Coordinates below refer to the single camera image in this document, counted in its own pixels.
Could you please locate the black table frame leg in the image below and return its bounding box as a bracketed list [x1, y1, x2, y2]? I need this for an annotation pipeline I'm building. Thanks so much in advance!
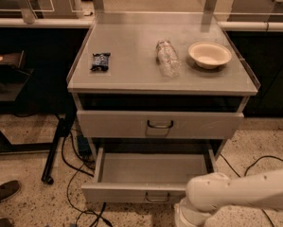
[0, 113, 75, 184]

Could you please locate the black side shelf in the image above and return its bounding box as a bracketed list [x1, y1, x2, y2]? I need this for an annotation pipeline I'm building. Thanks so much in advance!
[0, 51, 33, 103]

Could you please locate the dark blue snack packet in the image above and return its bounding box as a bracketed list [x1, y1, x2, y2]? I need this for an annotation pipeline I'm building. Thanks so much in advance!
[91, 53, 111, 72]

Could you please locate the black floor cable left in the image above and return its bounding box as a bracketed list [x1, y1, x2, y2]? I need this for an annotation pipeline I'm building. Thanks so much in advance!
[61, 130, 114, 227]

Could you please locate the grey drawer cabinet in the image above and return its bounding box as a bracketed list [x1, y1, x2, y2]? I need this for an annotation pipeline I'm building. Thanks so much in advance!
[68, 13, 258, 154]

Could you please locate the black floor cable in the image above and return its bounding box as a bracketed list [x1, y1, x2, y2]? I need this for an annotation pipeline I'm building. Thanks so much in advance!
[220, 153, 283, 227]
[61, 130, 114, 227]

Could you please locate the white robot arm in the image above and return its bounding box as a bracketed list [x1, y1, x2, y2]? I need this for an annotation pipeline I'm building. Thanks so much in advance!
[174, 168, 283, 227]

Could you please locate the grey drawer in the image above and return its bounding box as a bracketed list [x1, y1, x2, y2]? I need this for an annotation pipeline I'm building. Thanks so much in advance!
[81, 147, 217, 203]
[77, 110, 243, 139]

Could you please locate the white paper bowl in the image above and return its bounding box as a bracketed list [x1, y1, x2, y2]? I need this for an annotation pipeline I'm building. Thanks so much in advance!
[188, 42, 232, 69]

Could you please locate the white horizontal rail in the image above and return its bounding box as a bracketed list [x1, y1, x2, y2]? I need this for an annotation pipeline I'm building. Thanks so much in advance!
[0, 18, 283, 32]

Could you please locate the dark shoe lower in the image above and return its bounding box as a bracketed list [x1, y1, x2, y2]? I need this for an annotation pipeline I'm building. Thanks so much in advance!
[0, 218, 14, 227]

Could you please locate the clear plastic bottle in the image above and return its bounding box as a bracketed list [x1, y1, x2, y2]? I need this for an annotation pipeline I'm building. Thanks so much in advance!
[156, 40, 181, 78]

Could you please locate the black floor cable right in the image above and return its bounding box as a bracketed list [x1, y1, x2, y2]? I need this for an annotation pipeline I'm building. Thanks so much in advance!
[220, 153, 283, 227]

